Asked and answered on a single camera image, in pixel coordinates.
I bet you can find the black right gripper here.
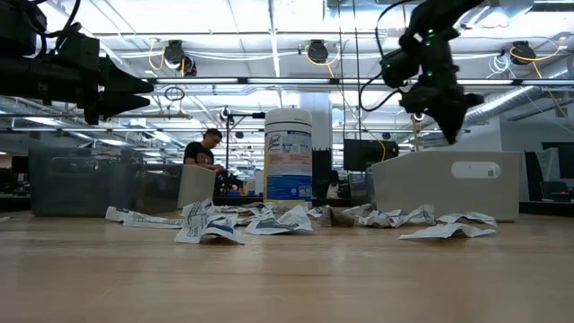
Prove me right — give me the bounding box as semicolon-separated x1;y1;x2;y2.
400;80;485;145

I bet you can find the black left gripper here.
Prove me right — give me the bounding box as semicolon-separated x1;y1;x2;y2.
33;56;155;127

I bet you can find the light grey plastic bin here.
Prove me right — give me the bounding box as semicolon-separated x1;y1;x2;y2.
370;150;524;223
176;163;218;210

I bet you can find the black monitor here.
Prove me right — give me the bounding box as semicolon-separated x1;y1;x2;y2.
343;138;400;173

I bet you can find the dark translucent plastic bin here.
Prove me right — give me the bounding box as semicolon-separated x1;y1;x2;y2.
348;169;377;208
29;146;185;218

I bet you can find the person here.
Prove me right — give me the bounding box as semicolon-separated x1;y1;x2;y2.
183;127;225;174
325;169;343;200

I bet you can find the black tripod stand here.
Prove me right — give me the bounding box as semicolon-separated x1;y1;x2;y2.
223;110;267;180

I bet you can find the white building column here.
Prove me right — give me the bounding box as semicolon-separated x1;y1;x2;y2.
299;92;334;152

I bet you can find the white packet black print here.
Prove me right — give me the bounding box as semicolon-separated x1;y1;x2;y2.
180;198;217;225
104;205;186;231

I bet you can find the black upright panel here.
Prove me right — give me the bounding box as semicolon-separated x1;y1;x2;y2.
311;149;334;199

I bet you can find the white disinfecting wipes canister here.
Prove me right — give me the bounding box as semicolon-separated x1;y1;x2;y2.
263;107;314;208

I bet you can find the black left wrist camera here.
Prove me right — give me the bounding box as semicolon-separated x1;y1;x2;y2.
56;31;101;60

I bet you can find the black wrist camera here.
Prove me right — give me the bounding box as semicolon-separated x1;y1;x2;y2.
56;31;101;60
379;48;422;90

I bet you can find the black ceiling cord reel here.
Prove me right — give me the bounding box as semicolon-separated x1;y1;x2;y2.
509;39;538;67
306;39;331;65
161;39;198;78

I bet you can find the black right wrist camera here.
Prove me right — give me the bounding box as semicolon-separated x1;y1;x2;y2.
379;48;422;90

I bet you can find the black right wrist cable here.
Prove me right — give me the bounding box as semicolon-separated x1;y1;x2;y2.
357;0;418;114

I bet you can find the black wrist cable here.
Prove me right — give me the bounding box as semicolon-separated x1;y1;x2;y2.
357;0;418;114
26;0;84;39

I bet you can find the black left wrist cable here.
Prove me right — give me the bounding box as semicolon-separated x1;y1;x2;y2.
26;0;84;39

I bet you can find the black hanging cable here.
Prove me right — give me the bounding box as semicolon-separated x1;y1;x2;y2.
352;0;363;143

